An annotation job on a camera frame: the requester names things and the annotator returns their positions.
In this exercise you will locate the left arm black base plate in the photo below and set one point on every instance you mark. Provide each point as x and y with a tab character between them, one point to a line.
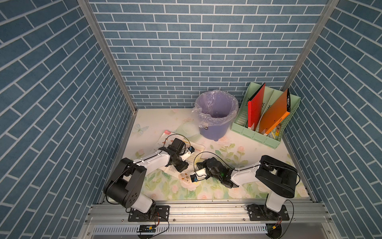
161	212

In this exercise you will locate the red folder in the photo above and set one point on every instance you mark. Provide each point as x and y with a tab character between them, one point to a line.
255	104

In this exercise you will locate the purple trash bin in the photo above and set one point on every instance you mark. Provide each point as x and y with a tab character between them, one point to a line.
215	132

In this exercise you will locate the right corner aluminium post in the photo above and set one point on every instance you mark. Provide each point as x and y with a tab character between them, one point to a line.
316	31

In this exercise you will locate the small black circuit board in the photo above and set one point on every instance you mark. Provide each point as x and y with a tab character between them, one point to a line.
146	229

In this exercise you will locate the corner aluminium post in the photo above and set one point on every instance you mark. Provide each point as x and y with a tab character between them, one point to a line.
91	19
316	31

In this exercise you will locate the left corner aluminium post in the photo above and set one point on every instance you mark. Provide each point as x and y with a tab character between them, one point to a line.
91	19

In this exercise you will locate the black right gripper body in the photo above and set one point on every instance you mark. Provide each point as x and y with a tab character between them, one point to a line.
205	165

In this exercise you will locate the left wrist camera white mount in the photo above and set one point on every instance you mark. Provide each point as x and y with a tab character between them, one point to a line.
189	151

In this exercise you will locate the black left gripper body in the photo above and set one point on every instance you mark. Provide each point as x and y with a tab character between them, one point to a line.
179	164

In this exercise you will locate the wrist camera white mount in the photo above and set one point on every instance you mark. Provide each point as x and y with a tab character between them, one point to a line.
198	176
189	151

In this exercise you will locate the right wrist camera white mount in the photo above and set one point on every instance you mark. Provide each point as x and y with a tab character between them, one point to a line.
198	176

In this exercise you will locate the clear plastic bin liner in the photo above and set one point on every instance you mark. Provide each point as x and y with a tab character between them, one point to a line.
215	108

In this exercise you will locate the green file organizer rack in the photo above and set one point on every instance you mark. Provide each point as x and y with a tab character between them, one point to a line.
240	124

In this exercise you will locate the orange folder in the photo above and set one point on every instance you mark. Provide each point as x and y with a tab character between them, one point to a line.
277	112

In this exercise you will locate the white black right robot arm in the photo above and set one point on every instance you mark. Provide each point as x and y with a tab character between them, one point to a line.
278	176

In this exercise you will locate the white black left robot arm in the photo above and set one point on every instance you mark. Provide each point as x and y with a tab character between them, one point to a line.
125	183

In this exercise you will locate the floral table mat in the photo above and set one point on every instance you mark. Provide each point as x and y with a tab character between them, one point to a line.
152	126

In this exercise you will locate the English textbook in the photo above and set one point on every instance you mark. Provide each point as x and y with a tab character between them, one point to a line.
165	140

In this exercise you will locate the aluminium front rail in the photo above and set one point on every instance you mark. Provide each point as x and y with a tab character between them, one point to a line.
232	211

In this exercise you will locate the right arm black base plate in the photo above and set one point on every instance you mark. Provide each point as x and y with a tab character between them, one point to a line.
262	213

